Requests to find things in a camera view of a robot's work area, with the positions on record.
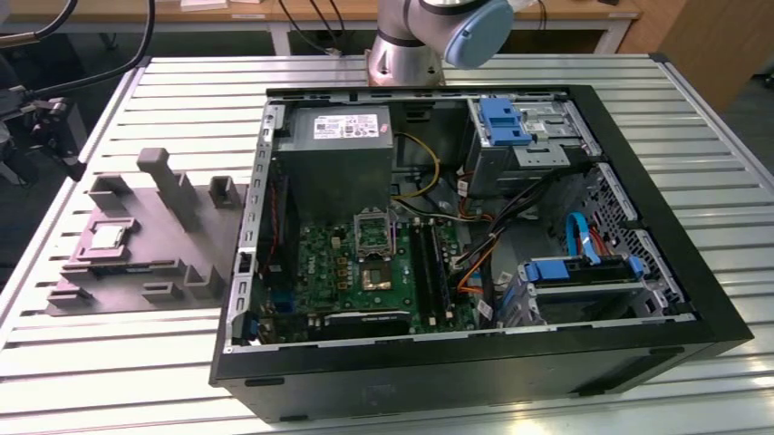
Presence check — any grey power supply unit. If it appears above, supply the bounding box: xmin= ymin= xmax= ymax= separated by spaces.
xmin=275 ymin=104 xmax=398 ymax=224

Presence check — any silver CPU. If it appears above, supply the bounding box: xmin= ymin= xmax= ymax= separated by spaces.
xmin=88 ymin=224 xmax=130 ymax=251

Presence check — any CPU socket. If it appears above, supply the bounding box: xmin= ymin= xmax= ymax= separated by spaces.
xmin=357 ymin=260 xmax=399 ymax=293

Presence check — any black RAM slot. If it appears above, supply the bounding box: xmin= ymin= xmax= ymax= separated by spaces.
xmin=423 ymin=217 xmax=447 ymax=322
xmin=411 ymin=217 xmax=434 ymax=325
xmin=418 ymin=217 xmax=441 ymax=324

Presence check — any thick black camera cable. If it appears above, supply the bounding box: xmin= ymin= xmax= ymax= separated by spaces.
xmin=23 ymin=0 xmax=156 ymax=96

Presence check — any metal disk bay cage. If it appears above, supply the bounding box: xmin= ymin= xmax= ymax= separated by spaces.
xmin=495 ymin=271 xmax=690 ymax=327
xmin=465 ymin=97 xmax=603 ymax=196

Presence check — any dark green RAM stick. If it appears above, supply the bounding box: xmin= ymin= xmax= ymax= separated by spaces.
xmin=88 ymin=264 xmax=154 ymax=276

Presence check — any black white wire bundle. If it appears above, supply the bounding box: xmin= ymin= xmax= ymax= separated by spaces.
xmin=391 ymin=198 xmax=495 ymax=224

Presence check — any blue plastic disk carrier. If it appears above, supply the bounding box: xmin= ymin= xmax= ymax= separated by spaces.
xmin=477 ymin=97 xmax=525 ymax=147

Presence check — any wooden cabinet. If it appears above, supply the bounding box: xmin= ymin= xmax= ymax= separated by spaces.
xmin=619 ymin=0 xmax=774 ymax=114

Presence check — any wooden desk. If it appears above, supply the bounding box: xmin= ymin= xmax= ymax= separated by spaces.
xmin=0 ymin=0 xmax=643 ymax=56

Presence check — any orange wire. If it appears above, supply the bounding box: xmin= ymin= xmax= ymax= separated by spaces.
xmin=457 ymin=253 xmax=495 ymax=298

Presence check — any thin black camera cable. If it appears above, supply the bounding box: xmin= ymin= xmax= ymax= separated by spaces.
xmin=0 ymin=0 xmax=84 ymax=47

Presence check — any grey parts rack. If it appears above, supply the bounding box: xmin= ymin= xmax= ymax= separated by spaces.
xmin=46 ymin=147 xmax=251 ymax=317

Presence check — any small white box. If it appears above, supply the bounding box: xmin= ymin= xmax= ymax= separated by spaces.
xmin=179 ymin=0 xmax=231 ymax=13

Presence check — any hard disk in blue carrier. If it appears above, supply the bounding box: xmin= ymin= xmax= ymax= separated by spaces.
xmin=522 ymin=254 xmax=646 ymax=285

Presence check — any blue flat wire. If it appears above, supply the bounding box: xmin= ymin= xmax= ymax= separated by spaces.
xmin=565 ymin=211 xmax=605 ymax=267

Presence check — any black PC case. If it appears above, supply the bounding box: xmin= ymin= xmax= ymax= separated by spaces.
xmin=208 ymin=83 xmax=756 ymax=423

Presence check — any dangling black cable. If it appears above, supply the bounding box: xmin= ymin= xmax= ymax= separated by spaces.
xmin=278 ymin=0 xmax=342 ymax=56

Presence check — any green motherboard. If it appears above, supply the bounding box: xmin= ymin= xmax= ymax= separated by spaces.
xmin=259 ymin=216 xmax=485 ymax=342

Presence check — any metal socket cover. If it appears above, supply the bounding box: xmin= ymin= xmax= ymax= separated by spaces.
xmin=353 ymin=207 xmax=398 ymax=262

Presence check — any red black twisted wire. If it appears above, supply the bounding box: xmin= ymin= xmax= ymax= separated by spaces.
xmin=268 ymin=179 xmax=287 ymax=257

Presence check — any black graphics card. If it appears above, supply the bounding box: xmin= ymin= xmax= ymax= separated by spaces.
xmin=323 ymin=310 xmax=413 ymax=339

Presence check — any yellow wire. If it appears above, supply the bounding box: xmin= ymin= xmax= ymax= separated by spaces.
xmin=391 ymin=130 xmax=443 ymax=199

